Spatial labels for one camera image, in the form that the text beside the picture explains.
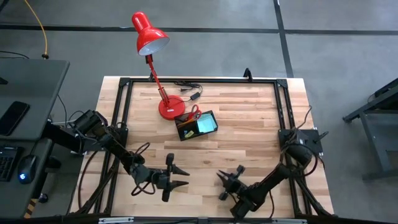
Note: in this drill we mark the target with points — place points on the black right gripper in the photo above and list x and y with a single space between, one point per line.
236 185

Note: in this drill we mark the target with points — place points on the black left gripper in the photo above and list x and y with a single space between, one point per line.
155 179

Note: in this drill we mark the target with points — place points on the black mesh desk organizer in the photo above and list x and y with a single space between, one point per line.
179 130

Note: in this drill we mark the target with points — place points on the teal sticky note pad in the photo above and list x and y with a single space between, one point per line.
206 124

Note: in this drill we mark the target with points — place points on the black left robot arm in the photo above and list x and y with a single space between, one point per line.
121 149

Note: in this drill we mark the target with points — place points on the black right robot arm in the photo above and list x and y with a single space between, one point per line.
270 182

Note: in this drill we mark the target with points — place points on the black desk foot knob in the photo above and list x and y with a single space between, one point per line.
43 198

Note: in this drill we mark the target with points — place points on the red desk lamp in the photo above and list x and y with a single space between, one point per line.
149 34

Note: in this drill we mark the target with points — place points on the yellow black hazard strip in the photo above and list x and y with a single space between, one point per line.
31 208

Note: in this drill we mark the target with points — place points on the black computer mouse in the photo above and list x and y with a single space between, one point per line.
27 169

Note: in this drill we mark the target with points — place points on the black metal cart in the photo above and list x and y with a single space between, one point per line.
379 124

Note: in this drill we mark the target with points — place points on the black keyboard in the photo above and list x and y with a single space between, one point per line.
7 163

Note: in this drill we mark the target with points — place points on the black smartphone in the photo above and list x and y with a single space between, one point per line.
14 118

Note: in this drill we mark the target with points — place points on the grey side desk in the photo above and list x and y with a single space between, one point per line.
31 81

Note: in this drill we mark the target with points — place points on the silver metal bracket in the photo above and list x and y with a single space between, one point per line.
115 220
289 221

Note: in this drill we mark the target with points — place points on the black aluminium table frame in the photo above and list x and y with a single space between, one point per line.
202 80

